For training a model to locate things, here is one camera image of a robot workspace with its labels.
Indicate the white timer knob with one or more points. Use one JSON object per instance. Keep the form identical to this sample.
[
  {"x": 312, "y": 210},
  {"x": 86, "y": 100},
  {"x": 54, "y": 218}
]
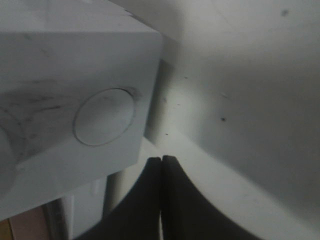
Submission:
[{"x": 7, "y": 163}]

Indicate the round white door button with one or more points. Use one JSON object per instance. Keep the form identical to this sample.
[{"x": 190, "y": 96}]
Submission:
[{"x": 104, "y": 117}]

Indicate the toast sandwich with lettuce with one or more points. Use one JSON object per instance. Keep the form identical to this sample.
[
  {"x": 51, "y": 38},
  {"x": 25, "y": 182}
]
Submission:
[{"x": 5, "y": 230}]

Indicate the white microwave oven body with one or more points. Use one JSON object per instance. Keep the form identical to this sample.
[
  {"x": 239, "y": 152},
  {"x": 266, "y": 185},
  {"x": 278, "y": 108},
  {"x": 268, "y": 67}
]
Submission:
[{"x": 54, "y": 54}]

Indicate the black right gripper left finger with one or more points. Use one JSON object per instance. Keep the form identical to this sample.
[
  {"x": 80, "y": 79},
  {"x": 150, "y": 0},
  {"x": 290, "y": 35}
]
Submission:
[{"x": 137, "y": 216}]

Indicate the pink round plate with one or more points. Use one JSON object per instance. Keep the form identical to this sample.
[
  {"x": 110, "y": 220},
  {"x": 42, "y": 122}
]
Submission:
[{"x": 30, "y": 225}]

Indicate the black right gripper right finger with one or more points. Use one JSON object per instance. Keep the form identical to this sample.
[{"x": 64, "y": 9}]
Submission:
[{"x": 186, "y": 214}]

